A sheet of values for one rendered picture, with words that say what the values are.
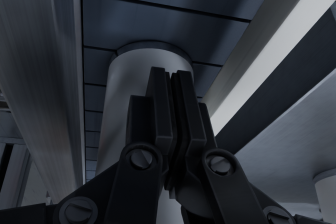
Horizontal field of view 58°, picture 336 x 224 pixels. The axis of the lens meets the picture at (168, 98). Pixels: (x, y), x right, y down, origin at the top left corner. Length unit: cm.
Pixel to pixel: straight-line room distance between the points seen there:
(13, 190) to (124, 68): 30
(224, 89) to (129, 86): 5
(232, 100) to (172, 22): 5
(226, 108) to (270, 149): 17
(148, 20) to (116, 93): 4
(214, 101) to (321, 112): 12
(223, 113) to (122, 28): 7
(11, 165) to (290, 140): 33
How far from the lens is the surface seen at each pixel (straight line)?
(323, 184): 42
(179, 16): 16
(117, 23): 16
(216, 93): 16
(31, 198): 81
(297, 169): 40
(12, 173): 44
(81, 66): 20
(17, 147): 45
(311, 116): 27
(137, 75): 15
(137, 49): 17
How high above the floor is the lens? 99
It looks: 31 degrees down
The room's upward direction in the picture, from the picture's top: 180 degrees counter-clockwise
